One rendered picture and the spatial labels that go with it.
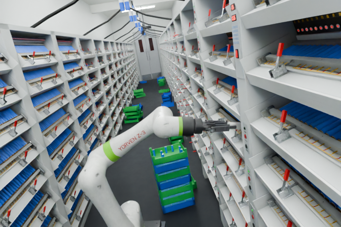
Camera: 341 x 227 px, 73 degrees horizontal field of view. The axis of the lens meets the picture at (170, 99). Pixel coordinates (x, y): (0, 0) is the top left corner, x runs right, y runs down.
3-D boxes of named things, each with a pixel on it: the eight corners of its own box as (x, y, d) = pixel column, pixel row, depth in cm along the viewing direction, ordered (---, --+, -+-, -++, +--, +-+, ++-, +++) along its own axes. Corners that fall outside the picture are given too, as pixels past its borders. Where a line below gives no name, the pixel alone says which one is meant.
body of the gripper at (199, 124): (192, 130, 116) (210, 130, 117) (195, 137, 108) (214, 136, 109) (192, 116, 115) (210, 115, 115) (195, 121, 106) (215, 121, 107)
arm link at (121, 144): (121, 160, 122) (107, 146, 119) (124, 150, 133) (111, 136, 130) (178, 122, 118) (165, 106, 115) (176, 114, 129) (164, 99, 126)
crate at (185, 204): (163, 214, 206) (162, 206, 204) (159, 200, 225) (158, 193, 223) (195, 204, 211) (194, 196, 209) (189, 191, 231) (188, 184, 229)
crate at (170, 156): (154, 165, 195) (152, 157, 193) (150, 155, 214) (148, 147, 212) (188, 156, 200) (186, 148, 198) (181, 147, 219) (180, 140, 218)
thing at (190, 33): (199, 37, 155) (190, 18, 152) (186, 40, 214) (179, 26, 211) (226, 23, 154) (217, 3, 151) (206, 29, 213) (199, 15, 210)
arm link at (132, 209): (122, 245, 135) (114, 219, 129) (125, 223, 150) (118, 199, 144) (144, 241, 135) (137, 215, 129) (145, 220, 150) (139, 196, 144)
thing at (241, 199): (254, 237, 109) (243, 216, 106) (218, 170, 168) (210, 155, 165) (294, 218, 108) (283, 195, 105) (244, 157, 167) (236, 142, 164)
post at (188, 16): (204, 178, 247) (180, 7, 207) (203, 174, 257) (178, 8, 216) (223, 175, 248) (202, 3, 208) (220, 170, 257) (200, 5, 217)
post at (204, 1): (224, 228, 179) (193, -12, 139) (220, 220, 189) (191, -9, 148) (249, 224, 180) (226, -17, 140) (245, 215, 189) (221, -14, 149)
